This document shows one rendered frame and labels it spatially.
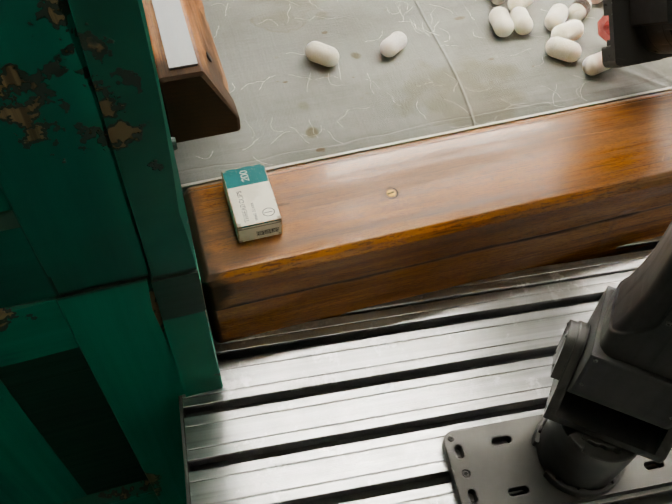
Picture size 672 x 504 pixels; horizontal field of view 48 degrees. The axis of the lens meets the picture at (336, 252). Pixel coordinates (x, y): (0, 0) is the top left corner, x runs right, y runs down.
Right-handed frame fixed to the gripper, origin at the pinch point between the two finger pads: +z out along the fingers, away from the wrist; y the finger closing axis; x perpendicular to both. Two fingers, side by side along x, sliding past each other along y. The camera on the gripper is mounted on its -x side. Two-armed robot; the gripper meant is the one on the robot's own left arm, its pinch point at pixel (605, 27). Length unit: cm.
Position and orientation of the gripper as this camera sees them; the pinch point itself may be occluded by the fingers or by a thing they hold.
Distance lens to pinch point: 83.9
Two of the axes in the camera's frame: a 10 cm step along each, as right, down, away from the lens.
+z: -2.4, -2.2, 9.5
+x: 1.6, 9.5, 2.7
